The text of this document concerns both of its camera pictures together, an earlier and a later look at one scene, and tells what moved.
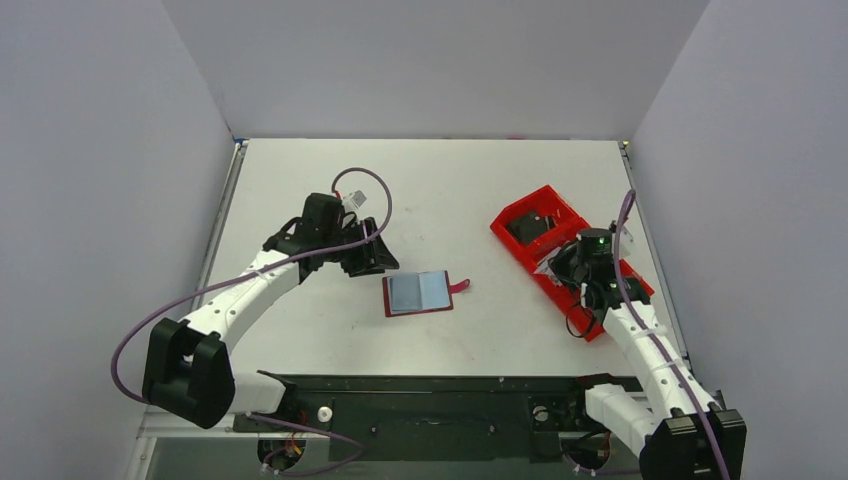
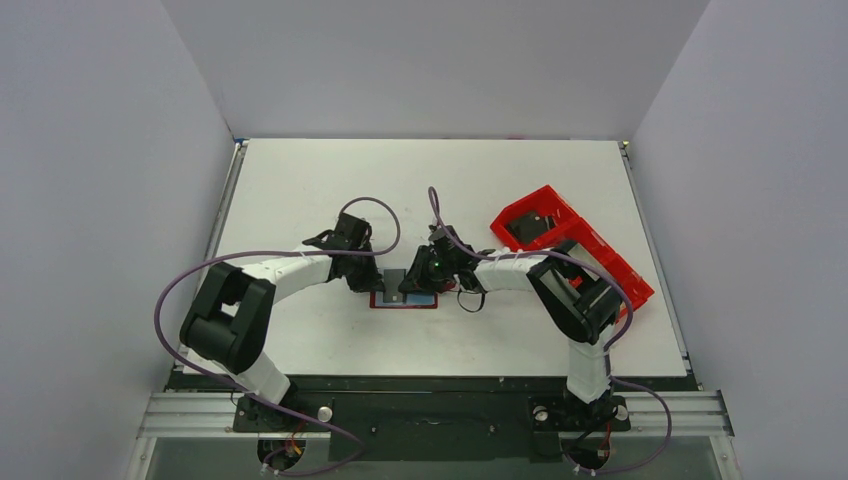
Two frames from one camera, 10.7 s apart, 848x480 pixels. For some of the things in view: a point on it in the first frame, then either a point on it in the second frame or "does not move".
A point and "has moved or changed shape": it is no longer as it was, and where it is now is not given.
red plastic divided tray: [534, 228] does not move
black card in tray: [527, 227] does not move
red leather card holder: [419, 293] has moved or changed shape
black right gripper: [564, 263] to [416, 278]
